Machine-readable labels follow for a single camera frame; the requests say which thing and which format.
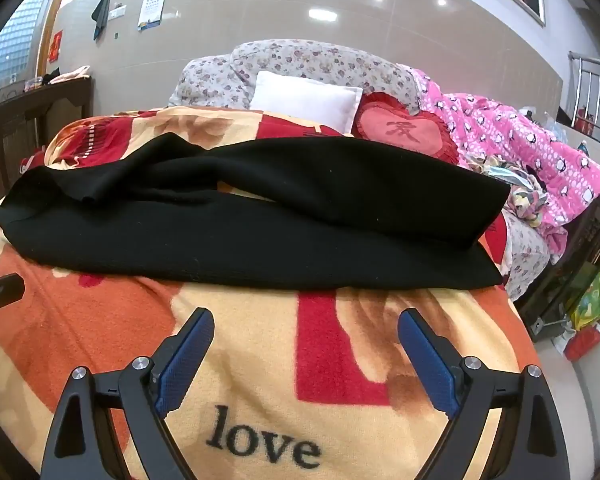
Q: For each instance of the dark wooden table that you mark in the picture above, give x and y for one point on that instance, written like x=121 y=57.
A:
x=25 y=115

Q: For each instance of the metal railing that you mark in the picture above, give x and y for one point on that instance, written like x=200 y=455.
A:
x=597 y=95

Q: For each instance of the red paper decoration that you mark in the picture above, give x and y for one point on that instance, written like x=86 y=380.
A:
x=56 y=46

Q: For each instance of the orange red printed blanket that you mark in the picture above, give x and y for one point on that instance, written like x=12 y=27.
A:
x=260 y=350

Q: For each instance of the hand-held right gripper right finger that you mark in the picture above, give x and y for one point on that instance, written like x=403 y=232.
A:
x=425 y=360

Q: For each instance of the white pillow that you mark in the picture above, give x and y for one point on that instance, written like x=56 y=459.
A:
x=305 y=100

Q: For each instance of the floral bed sheet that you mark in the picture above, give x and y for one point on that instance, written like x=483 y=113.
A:
x=525 y=260

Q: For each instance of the floral quilt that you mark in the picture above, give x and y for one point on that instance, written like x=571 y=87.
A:
x=300 y=57

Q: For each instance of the glass window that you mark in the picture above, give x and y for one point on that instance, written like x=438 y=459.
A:
x=15 y=40

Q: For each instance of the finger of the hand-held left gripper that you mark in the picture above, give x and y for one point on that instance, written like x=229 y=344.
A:
x=2 y=290

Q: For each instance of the crumpled colourful cloth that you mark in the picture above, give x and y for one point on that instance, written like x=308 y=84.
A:
x=525 y=200

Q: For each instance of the dark hanging cloth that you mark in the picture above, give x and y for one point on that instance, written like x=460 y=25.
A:
x=102 y=10

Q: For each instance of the green yellow bag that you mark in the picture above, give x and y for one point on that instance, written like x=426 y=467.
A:
x=592 y=302

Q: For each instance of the black pants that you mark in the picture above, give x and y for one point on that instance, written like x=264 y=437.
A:
x=280 y=220

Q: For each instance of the white wall switch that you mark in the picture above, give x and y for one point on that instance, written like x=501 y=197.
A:
x=117 y=12

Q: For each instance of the red heart cushion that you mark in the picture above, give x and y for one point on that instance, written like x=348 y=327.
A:
x=405 y=132

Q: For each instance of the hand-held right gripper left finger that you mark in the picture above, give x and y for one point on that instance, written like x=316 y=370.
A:
x=185 y=360

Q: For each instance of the pink cloth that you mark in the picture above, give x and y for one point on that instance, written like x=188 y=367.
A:
x=75 y=74

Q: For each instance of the pink penguin blanket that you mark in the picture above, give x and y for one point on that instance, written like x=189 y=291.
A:
x=530 y=150

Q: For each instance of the red bag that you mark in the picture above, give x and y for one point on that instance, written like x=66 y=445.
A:
x=32 y=164
x=585 y=342

